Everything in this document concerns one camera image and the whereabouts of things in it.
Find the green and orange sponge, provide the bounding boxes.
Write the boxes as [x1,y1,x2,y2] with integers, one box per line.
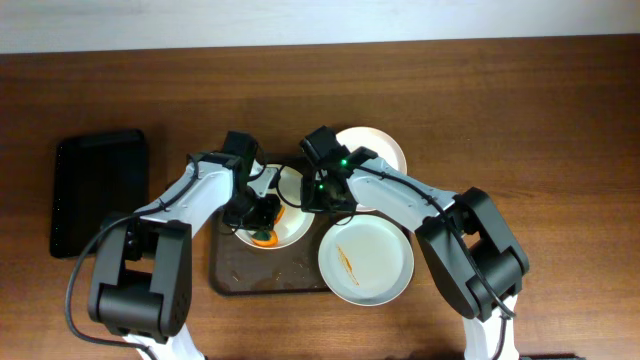
[251,206,285,247]

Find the white plate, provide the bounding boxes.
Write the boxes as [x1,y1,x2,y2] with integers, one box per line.
[235,166,315,250]
[333,126,408,213]

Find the grey-white plate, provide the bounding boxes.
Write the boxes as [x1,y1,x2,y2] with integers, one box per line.
[318,215,415,307]

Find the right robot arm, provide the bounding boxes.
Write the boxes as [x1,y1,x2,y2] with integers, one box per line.
[300,126,530,359]

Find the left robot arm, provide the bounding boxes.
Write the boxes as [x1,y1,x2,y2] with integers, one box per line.
[88,131,281,359]

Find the large brown serving tray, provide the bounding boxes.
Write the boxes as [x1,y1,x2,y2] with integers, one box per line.
[208,153,412,296]

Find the small black tray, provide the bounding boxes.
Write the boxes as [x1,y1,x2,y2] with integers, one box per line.
[49,129,149,258]

